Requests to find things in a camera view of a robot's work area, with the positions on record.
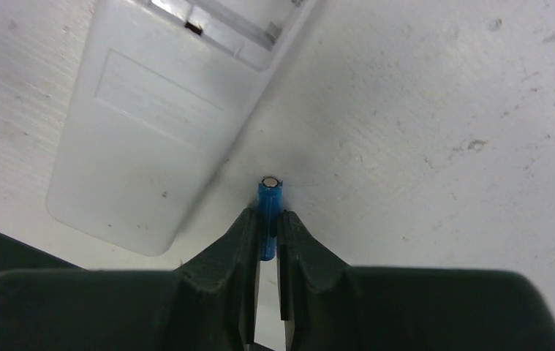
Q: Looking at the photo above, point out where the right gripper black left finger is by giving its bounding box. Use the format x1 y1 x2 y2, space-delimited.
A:
0 208 260 350

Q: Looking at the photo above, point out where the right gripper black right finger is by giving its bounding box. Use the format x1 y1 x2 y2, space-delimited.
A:
276 211 555 350

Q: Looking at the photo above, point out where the blue battery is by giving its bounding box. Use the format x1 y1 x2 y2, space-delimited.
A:
257 176 283 262

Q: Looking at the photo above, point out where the white remote control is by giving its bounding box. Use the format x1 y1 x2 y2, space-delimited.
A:
46 1 315 257

